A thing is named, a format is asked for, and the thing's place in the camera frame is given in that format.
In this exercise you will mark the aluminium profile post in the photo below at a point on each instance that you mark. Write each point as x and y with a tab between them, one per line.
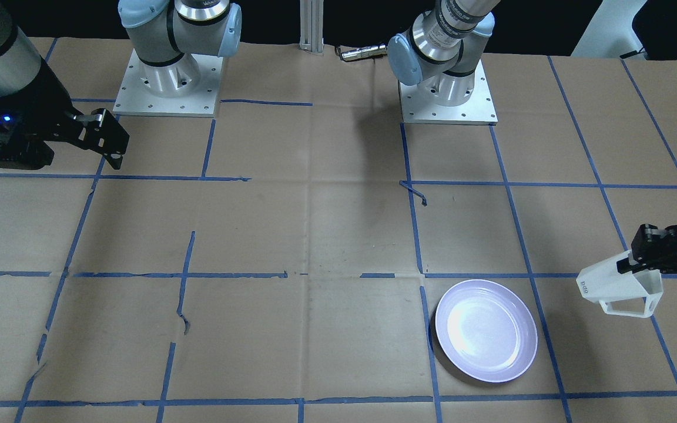
311	26

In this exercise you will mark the white stand in background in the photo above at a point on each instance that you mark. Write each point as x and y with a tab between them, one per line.
609	33

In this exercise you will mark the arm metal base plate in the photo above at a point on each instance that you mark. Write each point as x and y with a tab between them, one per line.
449	100
187	88

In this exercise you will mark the metal cable connector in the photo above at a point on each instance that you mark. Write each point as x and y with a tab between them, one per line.
364	53

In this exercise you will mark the white angular cup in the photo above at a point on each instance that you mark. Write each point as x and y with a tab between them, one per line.
633	294

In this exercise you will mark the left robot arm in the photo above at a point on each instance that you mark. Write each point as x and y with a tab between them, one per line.
437	62

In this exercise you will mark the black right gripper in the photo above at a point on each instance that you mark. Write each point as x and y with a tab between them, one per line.
46	101

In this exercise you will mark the white round plate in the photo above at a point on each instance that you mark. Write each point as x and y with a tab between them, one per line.
486	331

